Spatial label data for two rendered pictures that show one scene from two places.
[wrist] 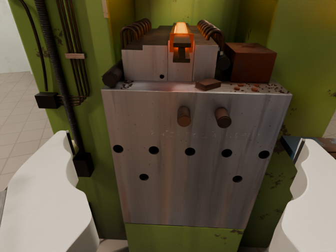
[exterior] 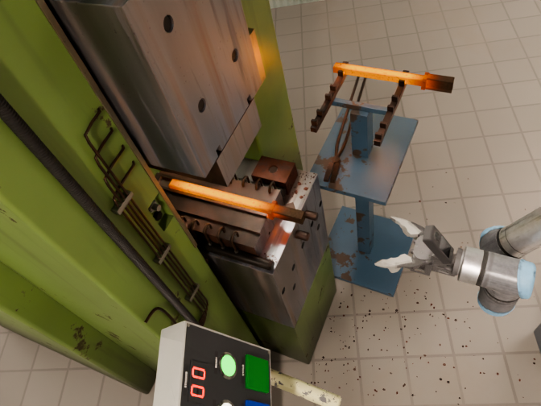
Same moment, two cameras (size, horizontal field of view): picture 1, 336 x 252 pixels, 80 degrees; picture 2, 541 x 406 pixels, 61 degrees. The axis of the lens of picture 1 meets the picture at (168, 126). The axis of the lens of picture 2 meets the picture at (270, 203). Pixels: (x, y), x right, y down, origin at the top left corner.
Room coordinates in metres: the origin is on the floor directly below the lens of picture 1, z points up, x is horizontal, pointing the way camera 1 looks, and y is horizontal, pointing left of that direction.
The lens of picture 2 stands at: (-0.02, 0.61, 2.09)
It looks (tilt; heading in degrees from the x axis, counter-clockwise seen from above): 54 degrees down; 305
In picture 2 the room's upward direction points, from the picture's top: 18 degrees counter-clockwise
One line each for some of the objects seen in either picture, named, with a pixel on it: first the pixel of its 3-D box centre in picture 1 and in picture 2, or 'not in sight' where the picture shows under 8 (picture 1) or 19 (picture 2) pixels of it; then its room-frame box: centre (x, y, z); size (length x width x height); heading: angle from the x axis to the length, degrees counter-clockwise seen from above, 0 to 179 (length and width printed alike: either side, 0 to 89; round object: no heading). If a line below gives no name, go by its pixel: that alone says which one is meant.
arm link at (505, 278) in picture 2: not in sight; (505, 275); (-0.20, 0.00, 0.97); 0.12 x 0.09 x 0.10; 177
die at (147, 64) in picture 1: (172, 44); (208, 207); (0.65, -0.01, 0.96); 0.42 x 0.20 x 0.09; 177
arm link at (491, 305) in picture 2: not in sight; (498, 290); (-0.20, -0.01, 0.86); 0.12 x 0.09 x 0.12; 97
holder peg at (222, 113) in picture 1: (222, 117); (311, 215); (0.35, -0.11, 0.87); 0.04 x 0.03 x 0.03; 177
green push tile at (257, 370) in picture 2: not in sight; (255, 374); (0.30, 0.42, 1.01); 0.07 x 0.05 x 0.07; 112
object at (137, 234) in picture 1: (180, 201); (259, 287); (0.65, -0.07, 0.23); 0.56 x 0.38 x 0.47; 177
